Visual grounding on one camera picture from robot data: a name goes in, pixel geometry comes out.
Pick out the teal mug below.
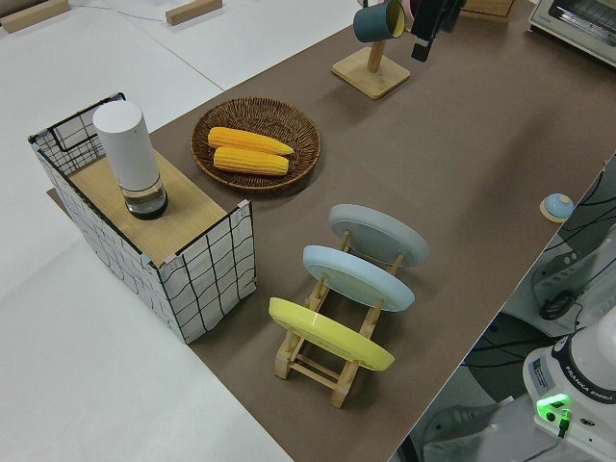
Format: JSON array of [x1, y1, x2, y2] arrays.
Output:
[[352, 0, 408, 42]]

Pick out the white cylindrical bottle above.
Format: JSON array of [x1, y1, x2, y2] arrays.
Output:
[[92, 100, 170, 221]]

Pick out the gray plate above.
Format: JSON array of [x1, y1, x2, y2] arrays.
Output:
[[328, 203, 430, 270]]

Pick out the brown table mat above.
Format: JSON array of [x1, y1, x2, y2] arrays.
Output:
[[46, 0, 616, 462]]

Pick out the black coiled cable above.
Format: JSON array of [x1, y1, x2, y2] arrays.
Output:
[[538, 290, 577, 321]]

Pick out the wooden cabinet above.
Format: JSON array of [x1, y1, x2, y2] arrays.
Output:
[[459, 0, 517, 23]]

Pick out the wooden board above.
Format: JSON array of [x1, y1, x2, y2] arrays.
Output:
[[69, 148, 228, 256]]

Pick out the yellow plate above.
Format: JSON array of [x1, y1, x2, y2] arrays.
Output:
[[268, 296, 397, 372]]

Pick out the low wooden plate rack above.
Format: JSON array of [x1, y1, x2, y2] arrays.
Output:
[[273, 229, 406, 409]]

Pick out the yellow corn cob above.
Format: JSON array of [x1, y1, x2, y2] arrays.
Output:
[[207, 126, 295, 157], [212, 145, 291, 177]]

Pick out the cream toaster oven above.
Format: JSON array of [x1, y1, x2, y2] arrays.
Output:
[[526, 0, 616, 67]]

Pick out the black wire crate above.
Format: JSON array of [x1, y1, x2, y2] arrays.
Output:
[[27, 91, 255, 346]]

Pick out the light blue plate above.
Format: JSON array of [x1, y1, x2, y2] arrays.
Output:
[[302, 244, 416, 314]]

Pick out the wooden block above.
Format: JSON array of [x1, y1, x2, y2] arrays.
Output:
[[0, 0, 69, 35], [165, 0, 224, 26]]

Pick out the wooden mug tree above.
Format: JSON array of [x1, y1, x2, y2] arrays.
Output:
[[331, 0, 412, 101]]

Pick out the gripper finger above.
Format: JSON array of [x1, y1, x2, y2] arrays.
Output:
[[410, 0, 442, 63], [435, 0, 464, 34]]

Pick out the round wicker basket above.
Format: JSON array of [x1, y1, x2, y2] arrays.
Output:
[[191, 97, 322, 193]]

